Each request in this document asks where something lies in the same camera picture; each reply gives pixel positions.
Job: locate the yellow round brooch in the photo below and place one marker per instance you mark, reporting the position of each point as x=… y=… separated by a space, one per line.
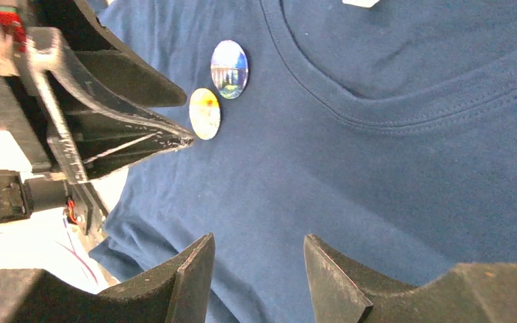
x=204 y=113

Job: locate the blue round brooch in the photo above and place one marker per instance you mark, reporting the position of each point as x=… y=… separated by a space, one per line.
x=229 y=69

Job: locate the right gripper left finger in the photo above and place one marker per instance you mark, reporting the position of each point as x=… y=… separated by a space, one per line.
x=177 y=290

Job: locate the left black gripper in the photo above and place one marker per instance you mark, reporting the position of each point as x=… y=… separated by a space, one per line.
x=96 y=115

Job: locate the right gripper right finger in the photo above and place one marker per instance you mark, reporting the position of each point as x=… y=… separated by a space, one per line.
x=344 y=290

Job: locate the navy blue t-shirt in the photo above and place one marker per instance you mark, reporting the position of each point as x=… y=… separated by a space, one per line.
x=389 y=132

